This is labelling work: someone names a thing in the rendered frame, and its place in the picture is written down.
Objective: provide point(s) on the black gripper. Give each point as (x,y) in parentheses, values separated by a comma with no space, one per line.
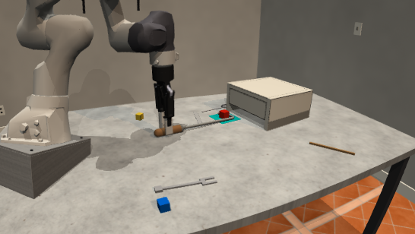
(164,96)

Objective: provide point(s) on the small blue cube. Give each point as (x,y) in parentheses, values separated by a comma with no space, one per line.
(163,205)

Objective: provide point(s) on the steel hook with wooden handle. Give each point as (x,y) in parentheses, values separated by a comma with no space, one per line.
(180,128)

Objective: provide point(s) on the low beige cabinet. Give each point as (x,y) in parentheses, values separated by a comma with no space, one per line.
(278,102)

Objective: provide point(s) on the teal square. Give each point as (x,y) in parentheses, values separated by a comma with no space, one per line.
(216,117)

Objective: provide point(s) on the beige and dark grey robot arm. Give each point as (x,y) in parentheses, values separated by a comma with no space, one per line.
(45,119)

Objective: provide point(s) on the red block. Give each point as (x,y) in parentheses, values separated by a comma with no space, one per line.
(224,114)

